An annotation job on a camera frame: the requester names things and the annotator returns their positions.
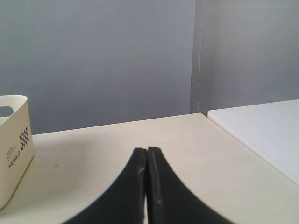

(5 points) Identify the white side table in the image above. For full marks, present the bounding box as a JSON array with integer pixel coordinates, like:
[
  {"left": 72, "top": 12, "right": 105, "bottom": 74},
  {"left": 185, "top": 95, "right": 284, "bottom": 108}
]
[{"left": 207, "top": 99, "right": 299, "bottom": 184}]

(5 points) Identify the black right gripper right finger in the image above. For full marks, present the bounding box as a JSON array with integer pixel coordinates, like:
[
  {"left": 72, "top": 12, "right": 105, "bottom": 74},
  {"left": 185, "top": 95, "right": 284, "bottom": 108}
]
[{"left": 147, "top": 147, "right": 232, "bottom": 224}]

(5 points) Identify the cream right storage bin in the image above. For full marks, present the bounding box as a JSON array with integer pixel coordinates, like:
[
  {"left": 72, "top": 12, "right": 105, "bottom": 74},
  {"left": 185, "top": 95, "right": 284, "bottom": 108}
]
[{"left": 0, "top": 95, "right": 34, "bottom": 208}]

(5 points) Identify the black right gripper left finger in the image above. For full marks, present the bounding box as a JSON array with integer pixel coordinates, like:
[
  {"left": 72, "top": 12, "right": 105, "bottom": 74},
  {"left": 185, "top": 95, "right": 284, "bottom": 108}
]
[{"left": 65, "top": 148, "right": 147, "bottom": 224}]

